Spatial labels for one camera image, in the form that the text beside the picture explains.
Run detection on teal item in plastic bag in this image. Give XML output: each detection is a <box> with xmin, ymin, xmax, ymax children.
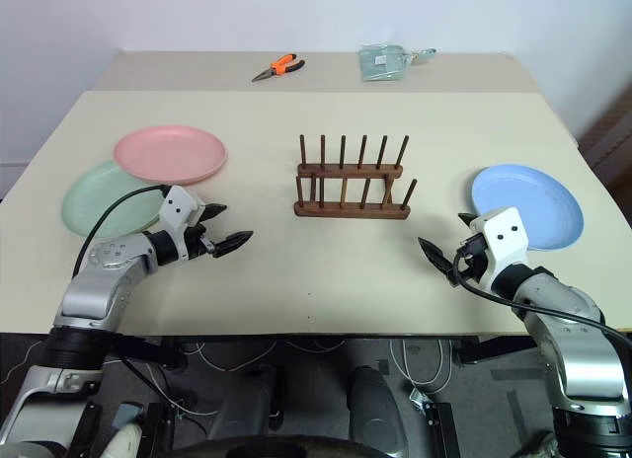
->
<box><xmin>357</xmin><ymin>42</ymin><xmax>414</xmax><ymax>83</ymax></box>

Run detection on pink plastic plate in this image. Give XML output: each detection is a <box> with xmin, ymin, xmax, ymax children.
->
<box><xmin>113</xmin><ymin>125</ymin><xmax>228</xmax><ymax>186</ymax></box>

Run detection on black table frame bar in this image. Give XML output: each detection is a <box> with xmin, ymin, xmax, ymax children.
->
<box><xmin>102</xmin><ymin>335</ymin><xmax>185</xmax><ymax>371</ymax></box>
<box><xmin>454</xmin><ymin>335</ymin><xmax>535</xmax><ymax>366</ymax></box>

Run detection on orange handled pliers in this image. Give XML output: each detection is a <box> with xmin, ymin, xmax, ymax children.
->
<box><xmin>251</xmin><ymin>54</ymin><xmax>306</xmax><ymax>84</ymax></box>

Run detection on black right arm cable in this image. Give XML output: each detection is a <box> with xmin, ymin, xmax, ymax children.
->
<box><xmin>452</xmin><ymin>248</ymin><xmax>632</xmax><ymax>348</ymax></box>

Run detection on blue plastic plate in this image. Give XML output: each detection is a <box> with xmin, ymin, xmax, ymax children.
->
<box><xmin>470</xmin><ymin>164</ymin><xmax>586</xmax><ymax>253</ymax></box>

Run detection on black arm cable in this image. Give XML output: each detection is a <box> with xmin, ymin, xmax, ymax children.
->
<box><xmin>452</xmin><ymin>248</ymin><xmax>632</xmax><ymax>348</ymax></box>
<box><xmin>72</xmin><ymin>184</ymin><xmax>173</xmax><ymax>277</ymax></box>

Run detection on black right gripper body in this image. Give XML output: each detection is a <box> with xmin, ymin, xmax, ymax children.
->
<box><xmin>450</xmin><ymin>232</ymin><xmax>491</xmax><ymax>285</ymax></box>

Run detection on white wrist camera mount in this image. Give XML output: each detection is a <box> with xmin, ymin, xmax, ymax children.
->
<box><xmin>468</xmin><ymin>206</ymin><xmax>533</xmax><ymax>292</ymax></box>
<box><xmin>158</xmin><ymin>185</ymin><xmax>207</xmax><ymax>260</ymax></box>

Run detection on dark rounded shape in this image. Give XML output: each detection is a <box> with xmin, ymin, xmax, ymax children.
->
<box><xmin>347</xmin><ymin>365</ymin><xmax>402</xmax><ymax>450</ymax></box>

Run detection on wooden dish rack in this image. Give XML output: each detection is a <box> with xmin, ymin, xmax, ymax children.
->
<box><xmin>293</xmin><ymin>134</ymin><xmax>419</xmax><ymax>219</ymax></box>

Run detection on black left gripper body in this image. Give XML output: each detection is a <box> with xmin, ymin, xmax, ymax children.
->
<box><xmin>184</xmin><ymin>205</ymin><xmax>219</xmax><ymax>260</ymax></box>

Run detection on white floor cable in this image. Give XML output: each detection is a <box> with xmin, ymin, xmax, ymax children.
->
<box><xmin>195</xmin><ymin>340</ymin><xmax>277</xmax><ymax>375</ymax></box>
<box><xmin>388</xmin><ymin>338</ymin><xmax>446</xmax><ymax>386</ymax></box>

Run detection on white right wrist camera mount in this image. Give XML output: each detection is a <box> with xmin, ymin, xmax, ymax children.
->
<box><xmin>468</xmin><ymin>206</ymin><xmax>533</xmax><ymax>292</ymax></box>

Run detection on green plastic plate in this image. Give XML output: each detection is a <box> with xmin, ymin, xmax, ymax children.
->
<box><xmin>61</xmin><ymin>160</ymin><xmax>167</xmax><ymax>240</ymax></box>

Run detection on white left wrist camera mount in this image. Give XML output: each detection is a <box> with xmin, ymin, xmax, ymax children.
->
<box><xmin>158</xmin><ymin>185</ymin><xmax>207</xmax><ymax>260</ymax></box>

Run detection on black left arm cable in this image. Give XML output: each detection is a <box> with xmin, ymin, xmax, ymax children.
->
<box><xmin>72</xmin><ymin>184</ymin><xmax>173</xmax><ymax>277</ymax></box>

